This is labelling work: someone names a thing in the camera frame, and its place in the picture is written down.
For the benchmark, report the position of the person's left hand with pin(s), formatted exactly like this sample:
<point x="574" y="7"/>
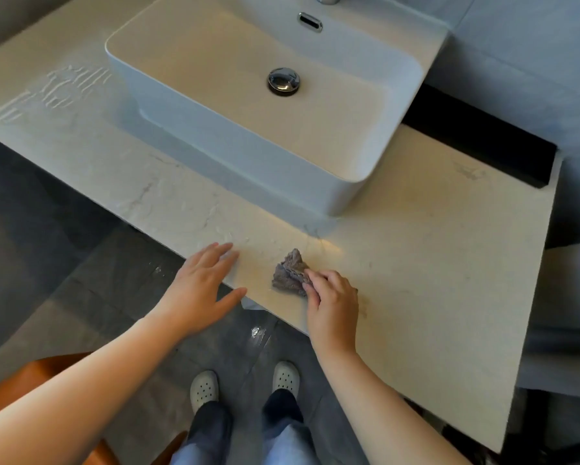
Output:
<point x="193" y="295"/>

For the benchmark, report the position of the person's right hand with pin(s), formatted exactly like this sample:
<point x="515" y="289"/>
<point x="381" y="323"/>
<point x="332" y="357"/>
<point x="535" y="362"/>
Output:
<point x="332" y="317"/>

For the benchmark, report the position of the person's right thumb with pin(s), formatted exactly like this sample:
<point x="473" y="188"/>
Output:
<point x="312" y="296"/>

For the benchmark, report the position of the person's left middle finger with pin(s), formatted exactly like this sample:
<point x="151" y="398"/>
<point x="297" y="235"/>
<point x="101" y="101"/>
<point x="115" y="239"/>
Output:
<point x="215" y="255"/>

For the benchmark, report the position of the person's left thumb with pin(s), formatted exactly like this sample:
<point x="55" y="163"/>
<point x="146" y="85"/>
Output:
<point x="231" y="301"/>

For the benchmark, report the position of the grey cleaning cloth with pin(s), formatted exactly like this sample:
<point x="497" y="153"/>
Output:
<point x="289" y="275"/>

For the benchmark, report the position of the person's left forearm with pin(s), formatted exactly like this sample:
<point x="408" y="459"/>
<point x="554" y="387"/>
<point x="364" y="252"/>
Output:
<point x="76" y="392"/>

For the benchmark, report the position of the person's right forearm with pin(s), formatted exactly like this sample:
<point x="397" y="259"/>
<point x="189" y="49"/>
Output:
<point x="377" y="416"/>

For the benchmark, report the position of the white perforated right shoe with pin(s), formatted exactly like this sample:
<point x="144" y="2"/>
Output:
<point x="286" y="377"/>

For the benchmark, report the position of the white perforated shoe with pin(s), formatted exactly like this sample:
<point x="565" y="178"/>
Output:
<point x="286" y="377"/>
<point x="204" y="388"/>

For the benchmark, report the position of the white perforated left shoe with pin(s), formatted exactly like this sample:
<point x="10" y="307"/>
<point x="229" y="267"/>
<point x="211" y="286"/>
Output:
<point x="204" y="388"/>

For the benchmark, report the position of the blue jeans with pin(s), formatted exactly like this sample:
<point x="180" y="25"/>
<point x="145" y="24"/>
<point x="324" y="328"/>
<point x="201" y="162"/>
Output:
<point x="212" y="433"/>

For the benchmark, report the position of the white ceramic sink basin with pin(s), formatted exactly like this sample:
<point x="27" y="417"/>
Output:
<point x="251" y="106"/>

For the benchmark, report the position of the chrome sink drain plug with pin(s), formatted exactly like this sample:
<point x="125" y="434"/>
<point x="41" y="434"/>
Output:
<point x="283" y="81"/>

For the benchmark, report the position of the orange brown stool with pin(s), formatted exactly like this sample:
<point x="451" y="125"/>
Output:
<point x="28" y="380"/>

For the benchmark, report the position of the chrome overflow slot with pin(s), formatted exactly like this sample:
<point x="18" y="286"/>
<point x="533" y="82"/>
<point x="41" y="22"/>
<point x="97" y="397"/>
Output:
<point x="309" y="22"/>

